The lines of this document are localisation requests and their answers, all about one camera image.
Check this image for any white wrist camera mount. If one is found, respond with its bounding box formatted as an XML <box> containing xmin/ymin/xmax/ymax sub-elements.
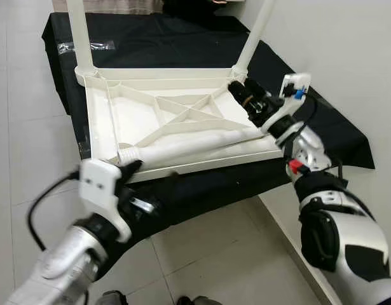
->
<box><xmin>78</xmin><ymin>159</ymin><xmax>134</xmax><ymax>243</ymax></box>
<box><xmin>265</xmin><ymin>73</ymin><xmax>312</xmax><ymax>134</ymax></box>

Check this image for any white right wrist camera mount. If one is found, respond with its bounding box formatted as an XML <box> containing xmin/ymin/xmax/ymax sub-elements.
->
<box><xmin>265</xmin><ymin>73</ymin><xmax>312</xmax><ymax>134</ymax></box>

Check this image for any black tablecloth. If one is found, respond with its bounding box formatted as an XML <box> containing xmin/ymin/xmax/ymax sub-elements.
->
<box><xmin>41</xmin><ymin>11</ymin><xmax>376</xmax><ymax>280</ymax></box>

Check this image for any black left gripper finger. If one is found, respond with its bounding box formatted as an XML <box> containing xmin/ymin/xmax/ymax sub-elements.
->
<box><xmin>116</xmin><ymin>159</ymin><xmax>145</xmax><ymax>185</ymax></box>
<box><xmin>144</xmin><ymin>169</ymin><xmax>181</xmax><ymax>194</ymax></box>

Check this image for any white plastic children table top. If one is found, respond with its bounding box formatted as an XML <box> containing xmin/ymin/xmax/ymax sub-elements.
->
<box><xmin>76</xmin><ymin>62</ymin><xmax>292</xmax><ymax>185</ymax></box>

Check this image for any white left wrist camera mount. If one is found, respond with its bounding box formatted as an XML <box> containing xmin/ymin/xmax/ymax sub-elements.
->
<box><xmin>78</xmin><ymin>159</ymin><xmax>134</xmax><ymax>243</ymax></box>

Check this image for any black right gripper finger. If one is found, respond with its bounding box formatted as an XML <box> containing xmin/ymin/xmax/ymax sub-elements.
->
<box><xmin>244</xmin><ymin>76</ymin><xmax>273</xmax><ymax>107</ymax></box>
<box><xmin>227</xmin><ymin>80</ymin><xmax>259</xmax><ymax>116</ymax></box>

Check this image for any grey robot leg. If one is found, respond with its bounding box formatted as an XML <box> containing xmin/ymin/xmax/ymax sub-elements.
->
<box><xmin>93</xmin><ymin>289</ymin><xmax>129</xmax><ymax>305</ymax></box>
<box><xmin>176</xmin><ymin>294</ymin><xmax>224</xmax><ymax>305</ymax></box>

